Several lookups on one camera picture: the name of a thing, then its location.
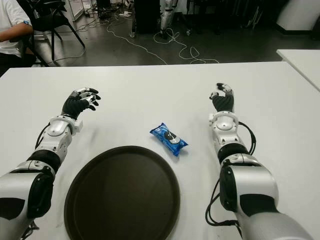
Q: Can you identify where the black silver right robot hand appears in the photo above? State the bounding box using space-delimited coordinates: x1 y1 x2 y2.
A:
208 82 235 113

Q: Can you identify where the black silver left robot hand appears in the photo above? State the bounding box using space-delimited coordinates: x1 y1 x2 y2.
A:
61 87 102 120

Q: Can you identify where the blue Oreo packet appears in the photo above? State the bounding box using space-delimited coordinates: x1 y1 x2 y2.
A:
149 122 189 157

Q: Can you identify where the black stand with caster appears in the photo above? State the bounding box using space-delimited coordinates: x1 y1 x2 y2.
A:
178 0 221 36

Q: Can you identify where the black folding chair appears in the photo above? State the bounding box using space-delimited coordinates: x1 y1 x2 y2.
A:
18 0 86 67

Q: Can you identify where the white side table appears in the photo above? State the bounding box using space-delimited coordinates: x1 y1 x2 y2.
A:
276 49 320 92

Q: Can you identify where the folded metal stand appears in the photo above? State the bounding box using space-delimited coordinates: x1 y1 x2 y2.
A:
246 4 261 29

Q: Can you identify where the white cabinet panel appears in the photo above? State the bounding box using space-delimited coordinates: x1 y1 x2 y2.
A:
69 0 86 22

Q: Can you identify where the dark brown round tray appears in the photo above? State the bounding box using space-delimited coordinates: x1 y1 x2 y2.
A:
63 145 181 240

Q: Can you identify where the silver robot leg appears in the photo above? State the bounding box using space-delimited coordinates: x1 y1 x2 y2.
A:
159 0 179 38

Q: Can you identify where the seated person in white shirt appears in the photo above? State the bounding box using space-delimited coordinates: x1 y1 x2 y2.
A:
0 0 37 76

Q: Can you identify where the black cabinet on casters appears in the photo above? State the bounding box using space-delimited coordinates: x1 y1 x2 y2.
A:
129 0 162 39

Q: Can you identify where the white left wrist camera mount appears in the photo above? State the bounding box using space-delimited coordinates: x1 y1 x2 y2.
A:
72 119 84 136

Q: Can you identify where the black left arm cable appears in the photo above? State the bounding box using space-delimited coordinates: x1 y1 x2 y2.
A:
22 124 50 240

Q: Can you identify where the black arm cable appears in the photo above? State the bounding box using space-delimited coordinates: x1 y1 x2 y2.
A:
22 124 50 240
205 121 257 226

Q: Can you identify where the grey floor cable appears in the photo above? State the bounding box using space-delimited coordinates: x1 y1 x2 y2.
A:
53 46 86 63

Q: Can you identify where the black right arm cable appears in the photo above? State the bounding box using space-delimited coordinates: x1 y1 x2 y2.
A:
205 121 257 226

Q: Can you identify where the looped white floor cable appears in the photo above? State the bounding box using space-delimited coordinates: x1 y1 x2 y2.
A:
153 27 221 65

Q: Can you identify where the long white floor cable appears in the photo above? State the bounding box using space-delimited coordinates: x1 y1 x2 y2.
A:
106 19 168 66

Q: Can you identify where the white curved pedestal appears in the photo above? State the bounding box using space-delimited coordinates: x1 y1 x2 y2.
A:
276 0 320 33

